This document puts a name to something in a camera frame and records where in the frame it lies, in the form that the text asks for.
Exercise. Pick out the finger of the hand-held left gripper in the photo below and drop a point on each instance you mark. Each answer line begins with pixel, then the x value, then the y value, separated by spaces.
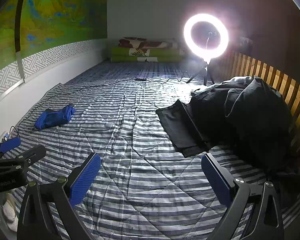
pixel 32 152
pixel 8 145

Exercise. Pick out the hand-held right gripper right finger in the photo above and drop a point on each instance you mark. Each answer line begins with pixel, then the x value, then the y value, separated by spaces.
pixel 215 180

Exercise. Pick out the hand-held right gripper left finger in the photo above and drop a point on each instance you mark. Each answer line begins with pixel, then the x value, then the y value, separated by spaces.
pixel 85 180

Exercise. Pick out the person's left hand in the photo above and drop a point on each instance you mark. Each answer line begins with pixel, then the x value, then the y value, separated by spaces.
pixel 10 210

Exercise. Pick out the white power strip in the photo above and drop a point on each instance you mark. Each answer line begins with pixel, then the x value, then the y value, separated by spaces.
pixel 5 137

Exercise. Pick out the folded blue garment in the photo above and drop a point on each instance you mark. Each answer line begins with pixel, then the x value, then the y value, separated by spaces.
pixel 55 117

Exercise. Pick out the black pants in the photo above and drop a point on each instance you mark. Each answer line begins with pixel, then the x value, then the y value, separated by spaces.
pixel 177 125

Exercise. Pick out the striped bed blanket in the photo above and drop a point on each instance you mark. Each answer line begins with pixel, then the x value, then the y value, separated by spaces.
pixel 140 142

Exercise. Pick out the black jacket with red tabs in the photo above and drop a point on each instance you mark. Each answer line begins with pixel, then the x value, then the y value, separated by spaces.
pixel 252 117

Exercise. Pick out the black tripod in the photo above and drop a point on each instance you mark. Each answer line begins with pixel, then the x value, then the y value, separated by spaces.
pixel 204 72

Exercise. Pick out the grey curved bar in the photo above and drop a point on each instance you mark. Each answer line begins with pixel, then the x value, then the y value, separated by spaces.
pixel 18 30

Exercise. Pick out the wooden slat bed rail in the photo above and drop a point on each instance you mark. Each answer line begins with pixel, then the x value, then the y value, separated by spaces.
pixel 272 77

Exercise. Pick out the green wall map poster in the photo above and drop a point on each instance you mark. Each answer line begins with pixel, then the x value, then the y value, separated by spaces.
pixel 65 10

